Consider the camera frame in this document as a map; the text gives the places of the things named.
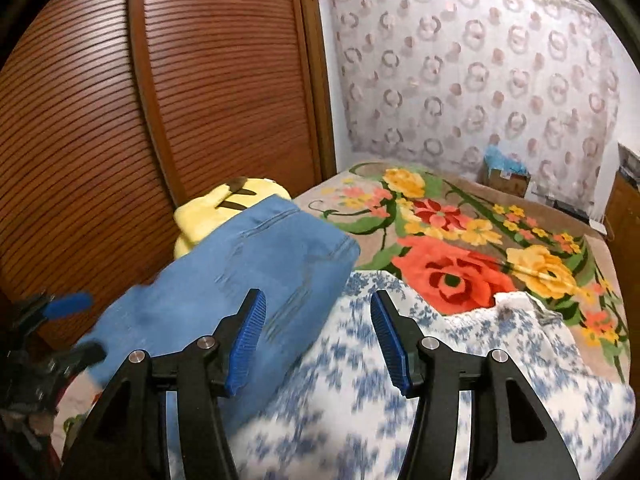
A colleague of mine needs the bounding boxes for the white printed plastic bag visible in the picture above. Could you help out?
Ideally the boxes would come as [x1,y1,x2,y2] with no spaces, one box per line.
[50,375,101,461]

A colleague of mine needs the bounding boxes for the stack of newspapers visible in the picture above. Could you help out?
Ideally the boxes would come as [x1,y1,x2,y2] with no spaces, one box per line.
[617,142,640,181]

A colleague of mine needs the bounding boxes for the small cardboard box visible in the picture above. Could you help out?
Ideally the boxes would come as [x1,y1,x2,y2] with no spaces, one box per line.
[482,165,531,197]

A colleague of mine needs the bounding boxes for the ring patterned sheer curtain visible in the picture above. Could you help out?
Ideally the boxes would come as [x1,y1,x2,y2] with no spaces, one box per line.
[320,0,621,181]

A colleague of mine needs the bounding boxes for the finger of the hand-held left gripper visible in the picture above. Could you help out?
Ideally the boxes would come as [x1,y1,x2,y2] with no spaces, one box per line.
[47,342,108,376]
[12,291,95,333]

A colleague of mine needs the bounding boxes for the yellow plush toy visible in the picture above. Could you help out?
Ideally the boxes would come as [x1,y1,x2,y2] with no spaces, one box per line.
[173,176,292,256]

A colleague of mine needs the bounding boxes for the blue floral white bedsheet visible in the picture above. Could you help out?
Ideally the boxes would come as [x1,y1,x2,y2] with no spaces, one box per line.
[165,270,638,480]

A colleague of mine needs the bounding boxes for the colourful flower print blanket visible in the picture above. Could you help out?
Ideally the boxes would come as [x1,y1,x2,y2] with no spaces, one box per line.
[292,160,628,386]

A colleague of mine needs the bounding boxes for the wooden louvred wardrobe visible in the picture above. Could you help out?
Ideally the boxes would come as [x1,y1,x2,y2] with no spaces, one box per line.
[0,0,337,351]

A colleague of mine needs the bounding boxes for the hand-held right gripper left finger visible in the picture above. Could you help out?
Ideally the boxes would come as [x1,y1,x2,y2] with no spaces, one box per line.
[60,288,267,480]

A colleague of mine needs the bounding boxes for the long wooden cabinet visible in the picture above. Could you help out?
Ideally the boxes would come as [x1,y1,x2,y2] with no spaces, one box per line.
[602,170,640,281]

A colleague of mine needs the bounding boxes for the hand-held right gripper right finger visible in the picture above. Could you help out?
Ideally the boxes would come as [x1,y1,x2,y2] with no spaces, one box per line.
[370,290,581,480]

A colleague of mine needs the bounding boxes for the blue denim pants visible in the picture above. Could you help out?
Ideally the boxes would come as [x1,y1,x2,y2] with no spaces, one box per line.
[90,194,361,426]

